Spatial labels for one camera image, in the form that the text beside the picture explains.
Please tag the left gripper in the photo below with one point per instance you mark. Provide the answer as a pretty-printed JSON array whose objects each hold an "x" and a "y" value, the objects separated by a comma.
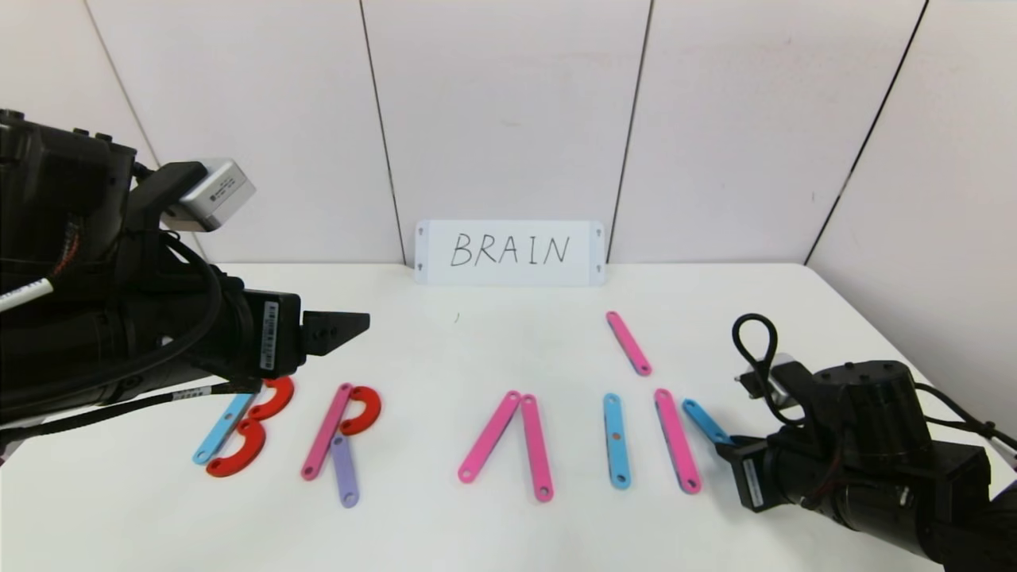
[{"x": 275, "y": 334}]

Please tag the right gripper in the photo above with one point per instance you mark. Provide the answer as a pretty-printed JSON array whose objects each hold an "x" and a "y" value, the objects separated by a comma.
[{"x": 751, "y": 475}]

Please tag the short blue bar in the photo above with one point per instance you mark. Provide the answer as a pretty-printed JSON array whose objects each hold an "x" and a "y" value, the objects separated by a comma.
[{"x": 703, "y": 421}]

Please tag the pink bar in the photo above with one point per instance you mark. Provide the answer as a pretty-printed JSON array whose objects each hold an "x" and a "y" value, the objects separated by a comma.
[
  {"x": 537, "y": 449},
  {"x": 678, "y": 441},
  {"x": 489, "y": 437},
  {"x": 628, "y": 343},
  {"x": 327, "y": 433}
]

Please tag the small red arc piece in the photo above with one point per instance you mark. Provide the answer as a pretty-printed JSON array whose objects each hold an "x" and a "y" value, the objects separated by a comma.
[{"x": 372, "y": 409}]

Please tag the short purple bar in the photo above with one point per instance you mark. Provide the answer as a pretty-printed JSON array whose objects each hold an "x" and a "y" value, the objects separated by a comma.
[{"x": 346, "y": 477}]

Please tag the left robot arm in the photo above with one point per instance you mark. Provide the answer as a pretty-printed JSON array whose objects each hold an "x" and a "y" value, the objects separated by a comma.
[{"x": 63, "y": 278}]

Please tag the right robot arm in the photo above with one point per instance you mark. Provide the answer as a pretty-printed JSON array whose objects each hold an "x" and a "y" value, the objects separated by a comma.
[{"x": 890, "y": 461}]

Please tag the white BRAIN sign card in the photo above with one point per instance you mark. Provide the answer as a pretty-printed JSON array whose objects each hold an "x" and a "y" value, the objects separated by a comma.
[{"x": 508, "y": 274}]

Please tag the large red arc piece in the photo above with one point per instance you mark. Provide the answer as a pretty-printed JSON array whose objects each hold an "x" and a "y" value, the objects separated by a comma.
[
  {"x": 253, "y": 453},
  {"x": 280, "y": 395}
]

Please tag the long blue bar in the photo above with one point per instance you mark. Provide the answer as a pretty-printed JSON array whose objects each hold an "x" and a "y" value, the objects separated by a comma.
[
  {"x": 616, "y": 459},
  {"x": 218, "y": 433}
]

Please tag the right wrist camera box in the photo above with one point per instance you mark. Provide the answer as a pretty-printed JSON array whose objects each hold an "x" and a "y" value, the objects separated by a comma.
[{"x": 775, "y": 377}]

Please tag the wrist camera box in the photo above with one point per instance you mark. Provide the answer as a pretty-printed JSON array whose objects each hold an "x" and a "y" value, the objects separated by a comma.
[
  {"x": 775, "y": 377},
  {"x": 214, "y": 195}
]

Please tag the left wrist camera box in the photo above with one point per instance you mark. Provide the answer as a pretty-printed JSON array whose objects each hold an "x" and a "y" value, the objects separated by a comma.
[{"x": 214, "y": 195}]

